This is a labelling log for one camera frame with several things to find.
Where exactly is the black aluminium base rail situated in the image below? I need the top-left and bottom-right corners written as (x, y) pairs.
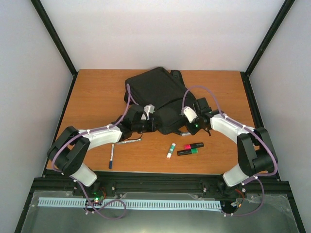
top-left (31, 169), bottom-right (290, 202)

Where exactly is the green lit circuit board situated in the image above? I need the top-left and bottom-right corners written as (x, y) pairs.
top-left (94, 193), bottom-right (106, 203)

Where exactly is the light blue cable duct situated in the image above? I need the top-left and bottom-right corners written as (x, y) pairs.
top-left (37, 197), bottom-right (222, 212)

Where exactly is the green highlighter marker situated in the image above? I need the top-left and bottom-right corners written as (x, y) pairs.
top-left (177, 149), bottom-right (198, 156)

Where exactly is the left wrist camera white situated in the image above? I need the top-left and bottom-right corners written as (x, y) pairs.
top-left (141, 104), bottom-right (155, 120)

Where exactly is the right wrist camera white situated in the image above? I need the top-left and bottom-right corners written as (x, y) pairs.
top-left (181, 106), bottom-right (198, 123)

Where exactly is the pink highlighter marker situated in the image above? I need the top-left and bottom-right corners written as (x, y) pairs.
top-left (184, 142), bottom-right (204, 150)

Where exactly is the black student backpack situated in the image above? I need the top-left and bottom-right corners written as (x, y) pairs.
top-left (124, 67), bottom-right (197, 134)

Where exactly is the blue whiteboard marker pen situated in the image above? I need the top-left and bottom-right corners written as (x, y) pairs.
top-left (108, 144), bottom-right (115, 169)

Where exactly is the left black frame post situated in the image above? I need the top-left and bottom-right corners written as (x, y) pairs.
top-left (30, 0), bottom-right (78, 76)

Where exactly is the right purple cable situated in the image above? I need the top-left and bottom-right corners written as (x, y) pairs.
top-left (181, 85), bottom-right (278, 217)

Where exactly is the black frame post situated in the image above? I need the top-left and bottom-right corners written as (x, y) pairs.
top-left (244, 0), bottom-right (296, 75)
top-left (30, 0), bottom-right (78, 76)

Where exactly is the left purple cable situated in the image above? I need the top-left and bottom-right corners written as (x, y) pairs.
top-left (51, 83), bottom-right (137, 221)

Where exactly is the right black frame post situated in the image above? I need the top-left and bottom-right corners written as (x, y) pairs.
top-left (244, 0), bottom-right (296, 75)

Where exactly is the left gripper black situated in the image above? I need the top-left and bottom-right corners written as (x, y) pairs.
top-left (133, 118), bottom-right (162, 133)

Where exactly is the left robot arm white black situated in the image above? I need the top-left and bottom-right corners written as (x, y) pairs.
top-left (47, 104), bottom-right (156, 196)

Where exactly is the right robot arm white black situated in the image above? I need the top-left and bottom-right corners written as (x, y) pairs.
top-left (181, 98), bottom-right (277, 190)

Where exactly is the white green glue stick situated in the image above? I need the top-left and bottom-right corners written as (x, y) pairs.
top-left (166, 143), bottom-right (176, 159)

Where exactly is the purple cable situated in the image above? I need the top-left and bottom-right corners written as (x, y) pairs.
top-left (181, 85), bottom-right (278, 217)
top-left (51, 83), bottom-right (137, 221)

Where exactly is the clear silver pen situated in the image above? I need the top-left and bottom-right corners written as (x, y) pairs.
top-left (116, 138), bottom-right (142, 145)

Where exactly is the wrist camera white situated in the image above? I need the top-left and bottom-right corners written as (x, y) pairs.
top-left (181, 106), bottom-right (198, 123)
top-left (141, 104), bottom-right (155, 120)

